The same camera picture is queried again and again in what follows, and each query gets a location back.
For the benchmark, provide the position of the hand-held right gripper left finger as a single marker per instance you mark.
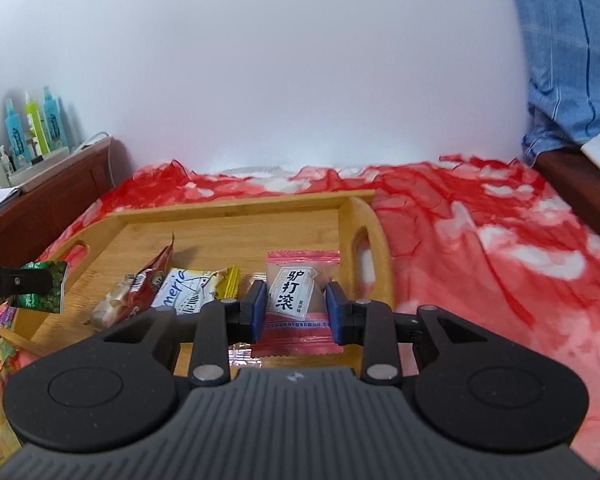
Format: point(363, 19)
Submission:
point(257, 310)

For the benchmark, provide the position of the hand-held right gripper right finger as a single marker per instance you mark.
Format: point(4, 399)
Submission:
point(334, 310)

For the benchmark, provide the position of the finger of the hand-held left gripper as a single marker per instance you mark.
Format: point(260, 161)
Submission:
point(30, 280)

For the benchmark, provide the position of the green pea packet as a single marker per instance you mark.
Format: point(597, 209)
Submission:
point(45, 302)

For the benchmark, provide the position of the pink packet with white label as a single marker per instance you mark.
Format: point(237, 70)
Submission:
point(295, 290)

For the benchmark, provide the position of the clear candy wrapper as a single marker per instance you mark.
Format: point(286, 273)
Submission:
point(242, 355)

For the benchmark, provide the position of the yellow and white snack packet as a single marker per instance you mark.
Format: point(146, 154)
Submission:
point(185, 290)

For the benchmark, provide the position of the white nougat candy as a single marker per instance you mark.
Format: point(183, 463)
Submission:
point(110, 305)

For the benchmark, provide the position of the red gold-print snack packet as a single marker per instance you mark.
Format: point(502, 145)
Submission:
point(147, 285)

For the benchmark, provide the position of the dark wooden headboard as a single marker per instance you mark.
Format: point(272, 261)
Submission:
point(55, 195)

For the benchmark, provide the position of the tall teal spray bottle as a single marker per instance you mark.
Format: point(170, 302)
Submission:
point(54, 122)
point(17, 140)

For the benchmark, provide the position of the colourful printed blanket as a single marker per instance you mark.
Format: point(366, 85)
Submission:
point(480, 260)

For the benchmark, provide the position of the green spray bottle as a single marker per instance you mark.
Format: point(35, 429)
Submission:
point(36, 125)

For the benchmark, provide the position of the blue plaid cloth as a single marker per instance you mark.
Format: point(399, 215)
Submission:
point(565, 60)

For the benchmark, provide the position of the dark wooden bed frame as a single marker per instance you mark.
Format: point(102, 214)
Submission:
point(580, 195)

